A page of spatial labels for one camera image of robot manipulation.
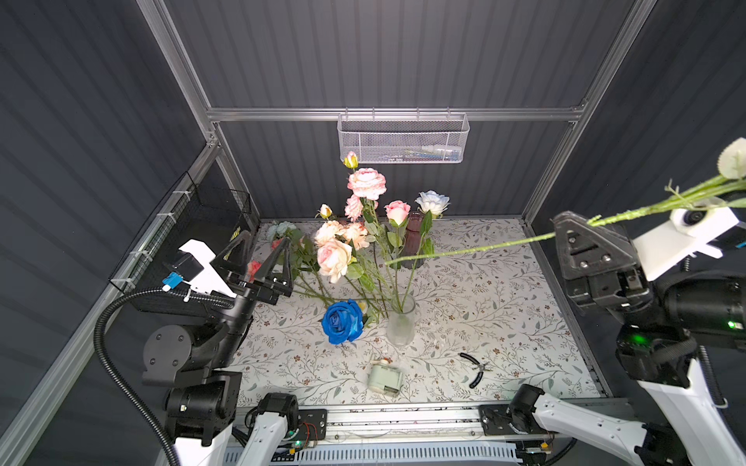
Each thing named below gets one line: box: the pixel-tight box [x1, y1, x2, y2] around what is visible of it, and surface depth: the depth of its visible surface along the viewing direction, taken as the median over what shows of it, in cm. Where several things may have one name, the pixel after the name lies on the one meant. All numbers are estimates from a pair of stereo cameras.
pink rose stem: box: [383, 199, 411, 304], surface depth 65 cm
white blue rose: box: [403, 189, 451, 308], surface depth 66 cm
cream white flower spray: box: [314, 203, 371, 284], surface depth 60 cm
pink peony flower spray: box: [343, 151, 404, 312], surface depth 63 cm
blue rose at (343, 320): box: [321, 299, 365, 345], surface depth 48 cm
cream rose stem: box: [316, 238, 390, 319], surface depth 57 cm
